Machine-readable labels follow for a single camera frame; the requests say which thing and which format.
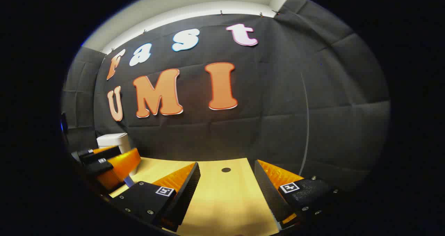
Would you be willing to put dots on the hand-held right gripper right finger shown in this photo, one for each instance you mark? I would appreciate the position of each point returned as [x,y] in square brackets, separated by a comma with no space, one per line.
[269,197]

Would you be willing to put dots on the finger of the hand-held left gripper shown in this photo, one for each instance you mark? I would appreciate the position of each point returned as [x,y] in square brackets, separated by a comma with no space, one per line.
[100,167]
[104,155]

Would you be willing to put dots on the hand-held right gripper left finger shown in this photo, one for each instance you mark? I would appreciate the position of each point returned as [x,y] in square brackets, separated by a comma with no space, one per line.
[184,197]

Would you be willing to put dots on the white desktop garbage bin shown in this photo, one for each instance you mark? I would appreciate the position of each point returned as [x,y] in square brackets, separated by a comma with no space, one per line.
[113,140]

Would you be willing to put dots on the wooden desktop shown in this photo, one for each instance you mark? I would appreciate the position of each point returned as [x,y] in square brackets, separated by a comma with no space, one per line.
[222,201]

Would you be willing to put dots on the black backdrop cloth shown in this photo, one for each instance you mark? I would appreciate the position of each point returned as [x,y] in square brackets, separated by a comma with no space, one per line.
[264,124]

